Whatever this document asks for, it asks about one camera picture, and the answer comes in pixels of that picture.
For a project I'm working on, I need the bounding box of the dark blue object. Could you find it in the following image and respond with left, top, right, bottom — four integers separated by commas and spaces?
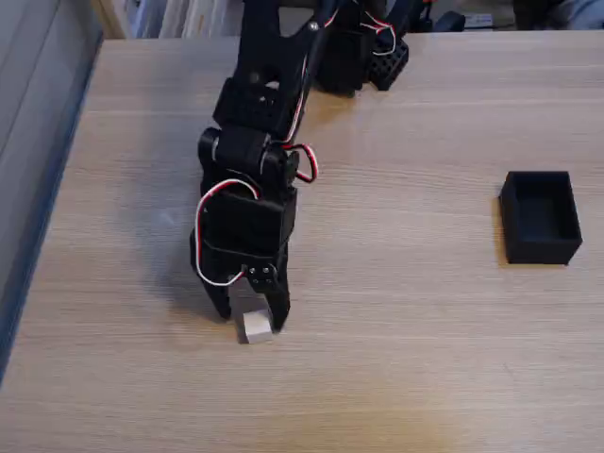
434, 11, 467, 33

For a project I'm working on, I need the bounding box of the light wooden plank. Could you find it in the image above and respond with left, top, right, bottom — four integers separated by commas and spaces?
89, 0, 131, 41

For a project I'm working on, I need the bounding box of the red white base cable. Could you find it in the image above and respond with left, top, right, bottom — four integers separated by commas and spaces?
359, 9, 397, 56

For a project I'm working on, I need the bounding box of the blue cloth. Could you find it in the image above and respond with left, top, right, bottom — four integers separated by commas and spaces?
563, 0, 604, 30

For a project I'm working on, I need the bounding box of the black open box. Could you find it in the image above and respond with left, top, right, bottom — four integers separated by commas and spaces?
498, 170, 584, 265

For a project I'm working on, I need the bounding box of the black orange clamp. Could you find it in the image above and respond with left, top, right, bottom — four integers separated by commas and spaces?
409, 0, 434, 33

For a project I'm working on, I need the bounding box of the white cube block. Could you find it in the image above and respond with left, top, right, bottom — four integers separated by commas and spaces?
234, 307, 275, 345

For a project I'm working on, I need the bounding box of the red white wrist cable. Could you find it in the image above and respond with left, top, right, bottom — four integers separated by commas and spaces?
281, 7, 342, 185

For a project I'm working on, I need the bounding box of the red white gripper cable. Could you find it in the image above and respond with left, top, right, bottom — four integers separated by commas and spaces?
194, 178, 261, 289

